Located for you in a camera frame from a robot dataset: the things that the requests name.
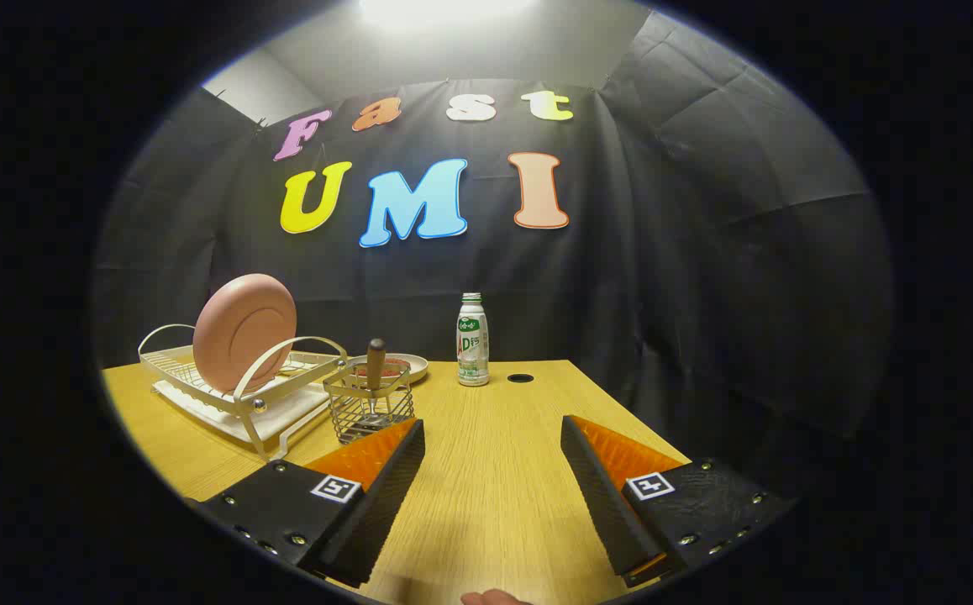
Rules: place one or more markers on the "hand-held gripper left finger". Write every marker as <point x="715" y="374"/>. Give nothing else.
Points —
<point x="386" y="496"/>

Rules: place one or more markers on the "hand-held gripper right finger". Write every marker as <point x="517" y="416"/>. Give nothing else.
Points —
<point x="600" y="496"/>

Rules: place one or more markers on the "pink plate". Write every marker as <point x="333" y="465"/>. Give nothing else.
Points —
<point x="243" y="332"/>

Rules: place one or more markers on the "beige round plate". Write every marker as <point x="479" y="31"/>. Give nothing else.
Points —
<point x="417" y="365"/>

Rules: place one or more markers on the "red meat piece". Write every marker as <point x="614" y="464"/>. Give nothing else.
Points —
<point x="395" y="365"/>

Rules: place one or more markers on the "white drink bottle green label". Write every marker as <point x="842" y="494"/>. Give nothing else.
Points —
<point x="472" y="344"/>

